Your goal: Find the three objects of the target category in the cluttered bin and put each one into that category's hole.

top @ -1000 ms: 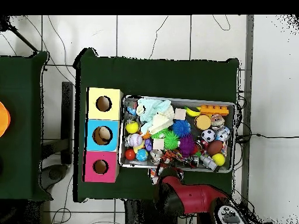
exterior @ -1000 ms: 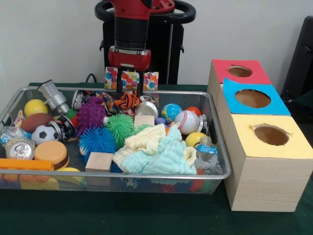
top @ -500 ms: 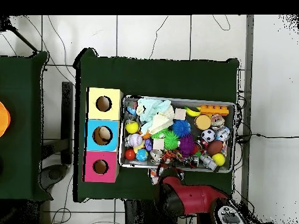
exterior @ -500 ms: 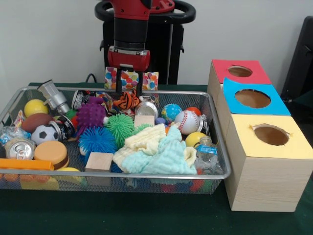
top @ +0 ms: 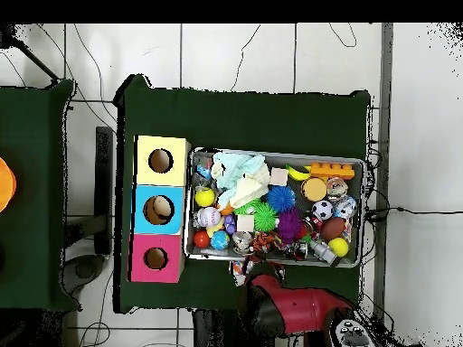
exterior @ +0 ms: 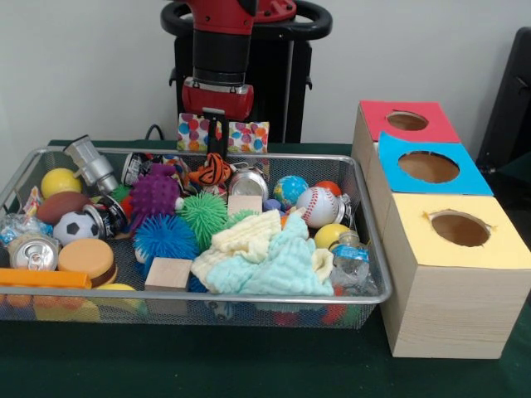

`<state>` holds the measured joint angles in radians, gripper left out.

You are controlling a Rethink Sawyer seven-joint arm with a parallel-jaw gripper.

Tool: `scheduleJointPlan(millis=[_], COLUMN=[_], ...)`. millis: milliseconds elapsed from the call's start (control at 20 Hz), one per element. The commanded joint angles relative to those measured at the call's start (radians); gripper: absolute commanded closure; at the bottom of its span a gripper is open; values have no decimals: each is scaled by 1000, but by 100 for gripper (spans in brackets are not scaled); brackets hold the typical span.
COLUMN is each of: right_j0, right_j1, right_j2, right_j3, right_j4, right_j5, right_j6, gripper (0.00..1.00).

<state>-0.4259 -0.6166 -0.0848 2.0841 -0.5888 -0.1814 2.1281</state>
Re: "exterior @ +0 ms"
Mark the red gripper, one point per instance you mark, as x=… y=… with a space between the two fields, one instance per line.
x=217 y=99

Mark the orange striped tiger plush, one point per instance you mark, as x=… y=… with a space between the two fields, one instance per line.
x=211 y=172

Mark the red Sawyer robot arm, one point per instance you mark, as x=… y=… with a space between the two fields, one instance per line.
x=222 y=41

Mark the shallow mesh bin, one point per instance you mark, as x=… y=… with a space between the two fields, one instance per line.
x=249 y=319

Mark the wooden three-hole box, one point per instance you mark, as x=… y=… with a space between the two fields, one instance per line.
x=448 y=307

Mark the green spiky ball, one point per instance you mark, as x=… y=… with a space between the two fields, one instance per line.
x=238 y=215
x=203 y=217

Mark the purple knobbly toy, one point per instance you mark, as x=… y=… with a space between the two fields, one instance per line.
x=155 y=192

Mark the pale yellow muslin cloth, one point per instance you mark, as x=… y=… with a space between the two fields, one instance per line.
x=245 y=238

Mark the blue spiky ball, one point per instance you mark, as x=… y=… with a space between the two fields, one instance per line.
x=166 y=238

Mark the white baseball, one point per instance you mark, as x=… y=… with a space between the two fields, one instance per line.
x=317 y=207

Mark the teal muslin cloth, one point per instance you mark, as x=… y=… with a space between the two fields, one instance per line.
x=274 y=269

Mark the yellow ball with black band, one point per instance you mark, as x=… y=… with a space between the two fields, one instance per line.
x=329 y=236

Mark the plain yellow ball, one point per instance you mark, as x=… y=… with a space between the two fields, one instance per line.
x=60 y=182

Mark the brown toy football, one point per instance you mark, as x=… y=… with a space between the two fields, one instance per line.
x=62 y=207

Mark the orange foam disc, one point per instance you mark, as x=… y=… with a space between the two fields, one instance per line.
x=87 y=257

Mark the orange toy brick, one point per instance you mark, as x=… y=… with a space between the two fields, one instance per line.
x=41 y=278

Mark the dark green table cloth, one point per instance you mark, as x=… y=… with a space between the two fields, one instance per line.
x=207 y=365

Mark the black upright panel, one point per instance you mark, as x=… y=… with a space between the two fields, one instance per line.
x=510 y=103

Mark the dark green side-table cloth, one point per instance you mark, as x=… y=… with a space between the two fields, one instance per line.
x=518 y=178

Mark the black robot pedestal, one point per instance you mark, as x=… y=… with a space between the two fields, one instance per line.
x=290 y=83

